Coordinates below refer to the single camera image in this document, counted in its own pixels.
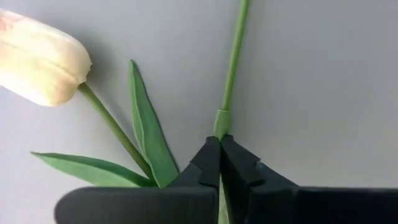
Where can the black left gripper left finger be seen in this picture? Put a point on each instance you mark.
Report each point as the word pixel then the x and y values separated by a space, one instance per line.
pixel 205 168

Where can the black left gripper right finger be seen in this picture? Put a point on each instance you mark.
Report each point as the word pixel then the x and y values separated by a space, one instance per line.
pixel 242 168

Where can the white artificial tulip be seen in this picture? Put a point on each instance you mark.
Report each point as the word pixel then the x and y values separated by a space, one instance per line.
pixel 234 56

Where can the peach artificial tulip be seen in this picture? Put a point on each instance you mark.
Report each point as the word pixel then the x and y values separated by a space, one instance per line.
pixel 40 59

